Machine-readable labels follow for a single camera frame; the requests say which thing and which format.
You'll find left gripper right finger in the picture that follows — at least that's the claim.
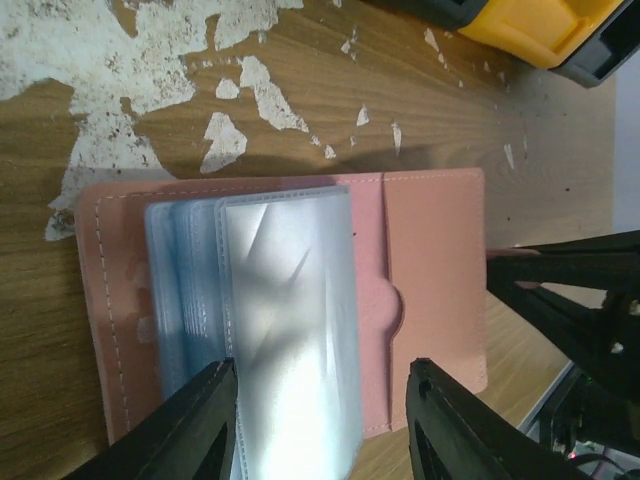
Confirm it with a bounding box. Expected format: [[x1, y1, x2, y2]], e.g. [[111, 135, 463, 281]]
[[406, 359, 588, 480]]

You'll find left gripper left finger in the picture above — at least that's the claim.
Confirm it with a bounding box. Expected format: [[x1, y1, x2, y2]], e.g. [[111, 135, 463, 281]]
[[65, 359, 238, 480]]

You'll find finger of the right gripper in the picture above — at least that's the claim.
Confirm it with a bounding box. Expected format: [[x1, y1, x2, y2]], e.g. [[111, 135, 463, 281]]
[[487, 230, 639, 370]]

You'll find pink card holder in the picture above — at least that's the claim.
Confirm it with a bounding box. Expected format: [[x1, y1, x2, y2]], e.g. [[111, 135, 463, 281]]
[[74, 169, 487, 479]]

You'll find black right card bin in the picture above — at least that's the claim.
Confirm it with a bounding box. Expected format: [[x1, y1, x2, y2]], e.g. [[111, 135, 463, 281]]
[[552, 0, 639, 88]]

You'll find black card bin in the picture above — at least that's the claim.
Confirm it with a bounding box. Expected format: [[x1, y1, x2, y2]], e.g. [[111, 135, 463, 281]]
[[371, 0, 487, 30], [552, 0, 639, 88]]

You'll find orange middle card bin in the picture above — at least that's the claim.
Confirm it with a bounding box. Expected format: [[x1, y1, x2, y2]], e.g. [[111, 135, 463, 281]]
[[459, 0, 623, 70]]

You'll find black left card bin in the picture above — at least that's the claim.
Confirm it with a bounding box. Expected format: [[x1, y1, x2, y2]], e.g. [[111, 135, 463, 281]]
[[371, 0, 487, 30]]

